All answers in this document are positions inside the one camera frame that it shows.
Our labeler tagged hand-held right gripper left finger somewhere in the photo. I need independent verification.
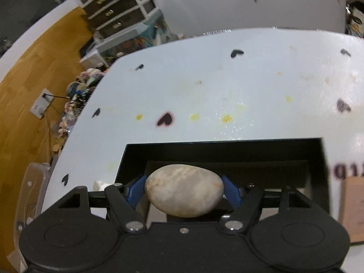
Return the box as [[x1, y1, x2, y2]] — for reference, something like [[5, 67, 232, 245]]
[[58, 175, 147, 233]]

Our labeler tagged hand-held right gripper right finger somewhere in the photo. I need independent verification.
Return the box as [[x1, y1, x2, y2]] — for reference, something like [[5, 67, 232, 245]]
[[218, 175, 311, 234]]

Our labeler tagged black box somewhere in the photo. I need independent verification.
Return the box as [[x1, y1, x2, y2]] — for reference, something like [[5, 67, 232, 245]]
[[114, 137, 332, 215]]

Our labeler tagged pale oval stone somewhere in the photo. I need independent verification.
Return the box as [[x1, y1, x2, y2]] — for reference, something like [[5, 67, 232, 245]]
[[144, 163, 224, 218]]

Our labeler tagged clear plastic container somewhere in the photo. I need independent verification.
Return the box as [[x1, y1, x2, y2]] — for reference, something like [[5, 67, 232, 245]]
[[14, 162, 52, 235]]

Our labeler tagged pile of plush toys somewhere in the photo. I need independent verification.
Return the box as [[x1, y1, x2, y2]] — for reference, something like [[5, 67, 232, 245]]
[[53, 65, 113, 151]]

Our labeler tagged brown cardboard piece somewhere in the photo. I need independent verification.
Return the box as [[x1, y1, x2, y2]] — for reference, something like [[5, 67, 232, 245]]
[[340, 176, 364, 244]]

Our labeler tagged colourful printed storage box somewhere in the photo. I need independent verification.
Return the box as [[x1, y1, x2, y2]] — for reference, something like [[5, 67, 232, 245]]
[[132, 11, 179, 50]]

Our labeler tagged black power cable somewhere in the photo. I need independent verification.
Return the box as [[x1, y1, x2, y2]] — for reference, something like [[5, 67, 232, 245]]
[[44, 92, 81, 101]]

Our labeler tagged white wall outlet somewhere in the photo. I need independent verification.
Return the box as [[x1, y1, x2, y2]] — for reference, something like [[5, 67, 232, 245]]
[[30, 89, 55, 119]]

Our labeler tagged white frame drawer unit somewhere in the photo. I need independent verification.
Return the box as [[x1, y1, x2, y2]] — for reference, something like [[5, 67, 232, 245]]
[[69, 0, 160, 32]]

